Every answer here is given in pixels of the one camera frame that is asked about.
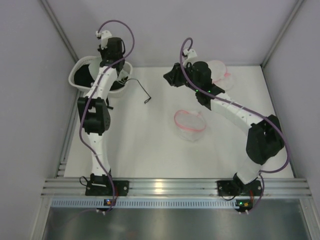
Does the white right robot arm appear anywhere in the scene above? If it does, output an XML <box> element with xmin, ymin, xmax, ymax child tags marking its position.
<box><xmin>163</xmin><ymin>61</ymin><xmax>285</xmax><ymax>185</ymax></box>

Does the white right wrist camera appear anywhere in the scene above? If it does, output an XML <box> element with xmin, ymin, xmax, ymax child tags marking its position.
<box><xmin>182</xmin><ymin>48</ymin><xmax>198</xmax><ymax>62</ymax></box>

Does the white plastic laundry basket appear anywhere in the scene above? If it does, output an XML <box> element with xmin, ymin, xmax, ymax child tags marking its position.
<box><xmin>68</xmin><ymin>56</ymin><xmax>133</xmax><ymax>98</ymax></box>

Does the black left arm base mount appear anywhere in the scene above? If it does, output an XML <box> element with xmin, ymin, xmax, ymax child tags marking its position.
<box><xmin>82</xmin><ymin>173</ymin><xmax>130</xmax><ymax>197</ymax></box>

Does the white mesh laundry bag front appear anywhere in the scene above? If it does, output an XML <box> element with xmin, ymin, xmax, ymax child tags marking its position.
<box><xmin>173</xmin><ymin>109</ymin><xmax>207</xmax><ymax>142</ymax></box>

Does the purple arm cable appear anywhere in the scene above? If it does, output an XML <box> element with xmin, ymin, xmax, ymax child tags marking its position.
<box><xmin>78</xmin><ymin>19</ymin><xmax>136</xmax><ymax>218</ymax></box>
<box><xmin>180</xmin><ymin>37</ymin><xmax>292</xmax><ymax>213</ymax></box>

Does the aluminium corner post right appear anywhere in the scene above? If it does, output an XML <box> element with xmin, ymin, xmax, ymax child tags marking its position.
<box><xmin>260</xmin><ymin>0</ymin><xmax>306</xmax><ymax>70</ymax></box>

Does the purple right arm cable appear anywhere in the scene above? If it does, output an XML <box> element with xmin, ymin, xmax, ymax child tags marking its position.
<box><xmin>180</xmin><ymin>37</ymin><xmax>292</xmax><ymax>213</ymax></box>

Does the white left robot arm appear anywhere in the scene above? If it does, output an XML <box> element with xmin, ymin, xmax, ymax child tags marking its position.
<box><xmin>77</xmin><ymin>37</ymin><xmax>129</xmax><ymax>179</ymax></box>

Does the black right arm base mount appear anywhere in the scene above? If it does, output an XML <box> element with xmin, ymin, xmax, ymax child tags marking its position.
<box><xmin>217</xmin><ymin>179</ymin><xmax>263</xmax><ymax>198</ymax></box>

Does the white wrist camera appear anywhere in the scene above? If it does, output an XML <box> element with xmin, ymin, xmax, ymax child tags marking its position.
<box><xmin>182</xmin><ymin>48</ymin><xmax>198</xmax><ymax>62</ymax></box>
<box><xmin>95</xmin><ymin>30</ymin><xmax>113</xmax><ymax>49</ymax></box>

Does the black garment in basket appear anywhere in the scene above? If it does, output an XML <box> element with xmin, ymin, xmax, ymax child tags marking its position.
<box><xmin>73</xmin><ymin>63</ymin><xmax>152</xmax><ymax>111</ymax></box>

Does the grey slotted cable duct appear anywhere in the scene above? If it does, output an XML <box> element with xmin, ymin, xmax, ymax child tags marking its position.
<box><xmin>51</xmin><ymin>198</ymin><xmax>239</xmax><ymax>209</ymax></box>

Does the aluminium corner post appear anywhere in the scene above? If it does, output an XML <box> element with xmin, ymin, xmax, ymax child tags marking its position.
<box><xmin>260</xmin><ymin>0</ymin><xmax>306</xmax><ymax>70</ymax></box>
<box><xmin>38</xmin><ymin>0</ymin><xmax>79</xmax><ymax>63</ymax></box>

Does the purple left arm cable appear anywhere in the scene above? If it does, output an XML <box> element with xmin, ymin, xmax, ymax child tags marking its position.
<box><xmin>78</xmin><ymin>19</ymin><xmax>136</xmax><ymax>218</ymax></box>

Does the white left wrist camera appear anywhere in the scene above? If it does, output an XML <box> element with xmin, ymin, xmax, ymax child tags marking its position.
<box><xmin>95</xmin><ymin>30</ymin><xmax>113</xmax><ymax>49</ymax></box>

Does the aluminium corner post left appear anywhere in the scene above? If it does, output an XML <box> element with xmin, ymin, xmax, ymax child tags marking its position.
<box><xmin>38</xmin><ymin>0</ymin><xmax>79</xmax><ymax>63</ymax></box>

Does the mint green bra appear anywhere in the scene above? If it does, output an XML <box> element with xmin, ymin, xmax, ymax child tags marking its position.
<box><xmin>88</xmin><ymin>56</ymin><xmax>133</xmax><ymax>82</ymax></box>

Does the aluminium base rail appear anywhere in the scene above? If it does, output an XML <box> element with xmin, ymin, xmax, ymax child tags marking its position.
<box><xmin>41</xmin><ymin>177</ymin><xmax>312</xmax><ymax>199</ymax></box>

